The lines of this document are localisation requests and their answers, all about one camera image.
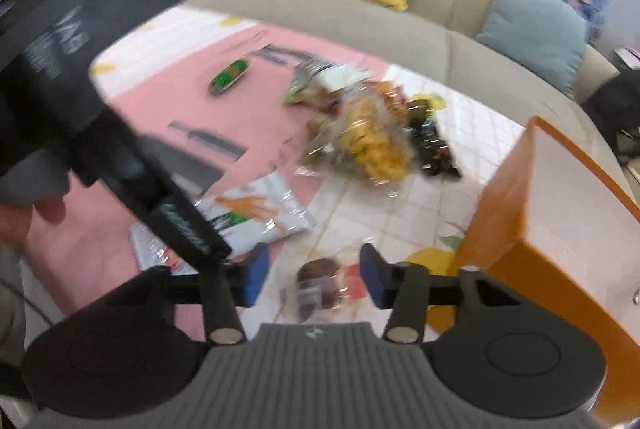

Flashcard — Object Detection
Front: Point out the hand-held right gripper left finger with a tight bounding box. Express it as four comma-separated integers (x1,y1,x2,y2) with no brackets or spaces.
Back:
107,243,271,346

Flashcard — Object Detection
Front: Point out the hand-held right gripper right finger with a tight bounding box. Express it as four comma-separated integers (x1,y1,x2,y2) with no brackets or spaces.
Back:
360,243,523,344

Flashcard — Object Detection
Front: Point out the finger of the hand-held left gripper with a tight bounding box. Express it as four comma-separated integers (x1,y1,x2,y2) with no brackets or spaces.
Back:
70,109,234,276

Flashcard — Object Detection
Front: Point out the chocolate muffin packet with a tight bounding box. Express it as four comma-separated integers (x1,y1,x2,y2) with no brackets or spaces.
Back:
280,256,372,325

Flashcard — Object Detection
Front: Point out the white snack packet orange print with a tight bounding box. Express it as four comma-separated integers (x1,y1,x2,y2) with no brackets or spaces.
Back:
194,171,319,258

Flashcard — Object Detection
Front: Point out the orange box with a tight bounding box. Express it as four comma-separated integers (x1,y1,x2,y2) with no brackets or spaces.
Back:
425,115,640,428

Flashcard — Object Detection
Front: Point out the dark yellow-green snack packet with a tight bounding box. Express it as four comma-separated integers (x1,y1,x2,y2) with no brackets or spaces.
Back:
407,93,464,180

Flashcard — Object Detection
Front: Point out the clear bag of yellow snacks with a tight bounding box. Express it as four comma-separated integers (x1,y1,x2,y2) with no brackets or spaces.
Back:
299,82,417,186

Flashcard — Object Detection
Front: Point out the person's left hand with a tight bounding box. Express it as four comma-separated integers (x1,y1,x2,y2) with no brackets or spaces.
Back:
0,196,68,243

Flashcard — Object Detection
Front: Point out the silver snack packet red edge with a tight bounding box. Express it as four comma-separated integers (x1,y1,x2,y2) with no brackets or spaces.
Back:
128,221,202,276

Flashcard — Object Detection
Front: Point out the pink white printed tablecloth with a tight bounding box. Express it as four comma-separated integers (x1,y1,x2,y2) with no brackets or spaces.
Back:
20,4,626,360

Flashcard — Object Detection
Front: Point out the green white snack packet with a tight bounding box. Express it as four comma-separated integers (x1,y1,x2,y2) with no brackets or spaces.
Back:
283,61,369,108

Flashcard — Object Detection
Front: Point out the beige sofa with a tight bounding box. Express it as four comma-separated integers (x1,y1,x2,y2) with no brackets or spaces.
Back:
185,0,622,106

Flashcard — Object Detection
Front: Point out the black bag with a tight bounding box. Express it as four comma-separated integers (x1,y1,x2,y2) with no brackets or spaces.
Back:
581,69,640,162

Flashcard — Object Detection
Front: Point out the light blue pillow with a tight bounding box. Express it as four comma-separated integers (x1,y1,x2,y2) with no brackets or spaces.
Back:
475,0,592,100

